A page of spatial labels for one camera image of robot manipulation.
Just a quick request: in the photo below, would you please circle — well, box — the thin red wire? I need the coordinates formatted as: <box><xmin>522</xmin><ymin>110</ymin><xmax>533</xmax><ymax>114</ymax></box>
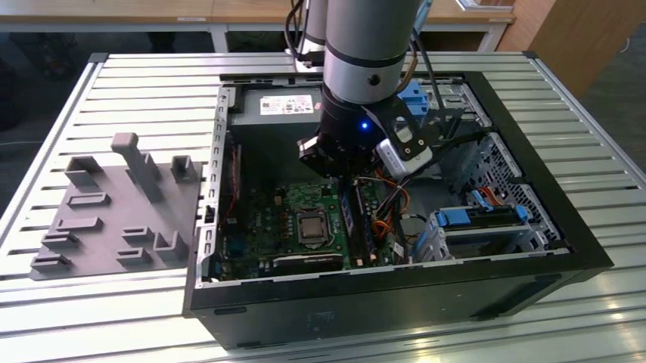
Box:
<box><xmin>223</xmin><ymin>144</ymin><xmax>242</xmax><ymax>225</ymax></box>

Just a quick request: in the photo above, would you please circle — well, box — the wooden desk white frame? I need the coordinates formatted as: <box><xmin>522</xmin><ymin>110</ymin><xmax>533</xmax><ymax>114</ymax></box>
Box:
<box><xmin>0</xmin><ymin>0</ymin><xmax>517</xmax><ymax>53</ymax></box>

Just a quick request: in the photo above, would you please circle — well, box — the metal CPU socket cover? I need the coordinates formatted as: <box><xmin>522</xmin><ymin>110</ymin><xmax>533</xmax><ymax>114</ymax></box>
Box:
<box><xmin>294</xmin><ymin>206</ymin><xmax>334</xmax><ymax>249</ymax></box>

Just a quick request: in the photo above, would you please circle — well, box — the multicoloured wire bundle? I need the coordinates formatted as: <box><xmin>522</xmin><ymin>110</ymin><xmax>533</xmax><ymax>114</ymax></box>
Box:
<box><xmin>373</xmin><ymin>175</ymin><xmax>413</xmax><ymax>228</ymax></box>

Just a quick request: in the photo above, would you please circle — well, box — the grey parts rack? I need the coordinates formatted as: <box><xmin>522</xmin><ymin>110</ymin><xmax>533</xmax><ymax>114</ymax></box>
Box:
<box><xmin>28</xmin><ymin>132</ymin><xmax>211</xmax><ymax>281</ymax></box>

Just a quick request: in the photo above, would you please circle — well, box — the black sleeved cable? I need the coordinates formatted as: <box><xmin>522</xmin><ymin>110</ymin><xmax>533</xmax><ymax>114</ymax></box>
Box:
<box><xmin>431</xmin><ymin>130</ymin><xmax>489</xmax><ymax>154</ymax></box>

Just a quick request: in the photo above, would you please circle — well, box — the black graphics card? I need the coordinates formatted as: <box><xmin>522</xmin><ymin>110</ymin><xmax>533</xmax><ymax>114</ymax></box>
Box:
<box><xmin>269</xmin><ymin>250</ymin><xmax>346</xmax><ymax>275</ymax></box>

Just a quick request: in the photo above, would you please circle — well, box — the grey power supply unit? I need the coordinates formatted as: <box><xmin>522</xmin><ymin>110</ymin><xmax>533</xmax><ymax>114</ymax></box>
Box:
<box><xmin>230</xmin><ymin>87</ymin><xmax>327</xmax><ymax>187</ymax></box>

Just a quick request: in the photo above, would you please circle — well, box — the grey metal drive cage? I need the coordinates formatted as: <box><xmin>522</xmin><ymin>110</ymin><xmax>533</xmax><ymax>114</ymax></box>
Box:
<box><xmin>398</xmin><ymin>77</ymin><xmax>494</xmax><ymax>178</ymax></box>

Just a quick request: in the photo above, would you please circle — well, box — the round grey case speaker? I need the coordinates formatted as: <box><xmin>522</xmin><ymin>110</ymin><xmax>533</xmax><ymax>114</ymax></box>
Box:
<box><xmin>399</xmin><ymin>214</ymin><xmax>431</xmax><ymax>244</ymax></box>

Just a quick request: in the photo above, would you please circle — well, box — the wooden cabinet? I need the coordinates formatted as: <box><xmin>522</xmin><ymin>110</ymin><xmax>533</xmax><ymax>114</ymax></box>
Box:
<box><xmin>496</xmin><ymin>0</ymin><xmax>646</xmax><ymax>100</ymax></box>

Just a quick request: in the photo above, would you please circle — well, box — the red disk wire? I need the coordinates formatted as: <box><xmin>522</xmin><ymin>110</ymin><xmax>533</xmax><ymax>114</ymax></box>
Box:
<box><xmin>476</xmin><ymin>186</ymin><xmax>508</xmax><ymax>209</ymax></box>

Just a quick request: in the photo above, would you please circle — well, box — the black open PC case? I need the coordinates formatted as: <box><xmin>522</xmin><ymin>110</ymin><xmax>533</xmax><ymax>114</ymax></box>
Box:
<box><xmin>181</xmin><ymin>70</ymin><xmax>616</xmax><ymax>351</ymax></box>

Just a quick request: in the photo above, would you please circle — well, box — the green motherboard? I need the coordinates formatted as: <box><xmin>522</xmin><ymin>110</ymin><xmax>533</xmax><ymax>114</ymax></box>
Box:
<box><xmin>214</xmin><ymin>180</ymin><xmax>399</xmax><ymax>281</ymax></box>

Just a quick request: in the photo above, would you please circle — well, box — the grey metal disk bay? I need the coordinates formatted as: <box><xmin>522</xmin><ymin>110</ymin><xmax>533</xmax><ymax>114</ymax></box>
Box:
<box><xmin>413</xmin><ymin>206</ymin><xmax>570</xmax><ymax>265</ymax></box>

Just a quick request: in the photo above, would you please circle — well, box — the black camera cable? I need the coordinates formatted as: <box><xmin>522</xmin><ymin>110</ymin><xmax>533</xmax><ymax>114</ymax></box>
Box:
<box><xmin>409</xmin><ymin>22</ymin><xmax>446</xmax><ymax>114</ymax></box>

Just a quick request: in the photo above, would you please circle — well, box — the hard disk in blue carrier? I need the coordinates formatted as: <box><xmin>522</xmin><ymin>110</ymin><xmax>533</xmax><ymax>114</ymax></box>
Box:
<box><xmin>435</xmin><ymin>203</ymin><xmax>529</xmax><ymax>230</ymax></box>

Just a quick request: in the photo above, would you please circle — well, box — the blue plastic drive latch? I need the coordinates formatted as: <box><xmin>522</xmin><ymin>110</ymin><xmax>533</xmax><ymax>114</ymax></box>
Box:
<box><xmin>402</xmin><ymin>80</ymin><xmax>431</xmax><ymax>116</ymax></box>

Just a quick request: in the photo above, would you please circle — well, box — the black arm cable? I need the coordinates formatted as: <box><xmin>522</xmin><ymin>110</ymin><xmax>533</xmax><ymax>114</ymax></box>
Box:
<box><xmin>285</xmin><ymin>0</ymin><xmax>310</xmax><ymax>58</ymax></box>

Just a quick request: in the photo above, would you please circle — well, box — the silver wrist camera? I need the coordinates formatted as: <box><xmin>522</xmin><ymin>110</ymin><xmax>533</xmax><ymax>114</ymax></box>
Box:
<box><xmin>373</xmin><ymin>116</ymin><xmax>437</xmax><ymax>179</ymax></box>

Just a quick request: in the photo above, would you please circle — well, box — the silver CPU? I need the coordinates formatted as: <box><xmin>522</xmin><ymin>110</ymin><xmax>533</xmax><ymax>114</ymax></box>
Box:
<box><xmin>301</xmin><ymin>216</ymin><xmax>326</xmax><ymax>240</ymax></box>

